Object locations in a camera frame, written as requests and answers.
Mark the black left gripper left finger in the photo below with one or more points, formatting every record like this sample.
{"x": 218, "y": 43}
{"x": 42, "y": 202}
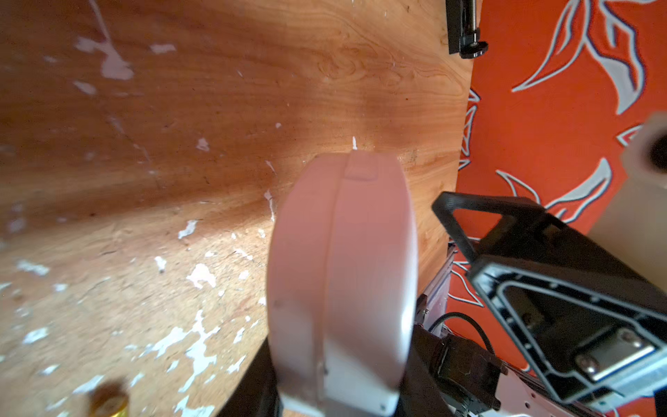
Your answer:
{"x": 257, "y": 393}

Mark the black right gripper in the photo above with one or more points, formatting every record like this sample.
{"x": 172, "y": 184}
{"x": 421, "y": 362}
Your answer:
{"x": 591, "y": 328}

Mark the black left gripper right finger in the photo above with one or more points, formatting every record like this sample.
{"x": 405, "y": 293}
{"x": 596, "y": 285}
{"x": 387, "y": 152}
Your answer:
{"x": 420, "y": 395}

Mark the gold black AA battery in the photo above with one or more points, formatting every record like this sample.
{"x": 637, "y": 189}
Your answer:
{"x": 109, "y": 400}

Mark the white alarm clock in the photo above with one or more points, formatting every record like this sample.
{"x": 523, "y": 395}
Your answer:
{"x": 342, "y": 283}

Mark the black small vise clamp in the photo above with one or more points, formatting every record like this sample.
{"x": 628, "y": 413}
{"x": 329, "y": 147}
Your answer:
{"x": 463, "y": 32}

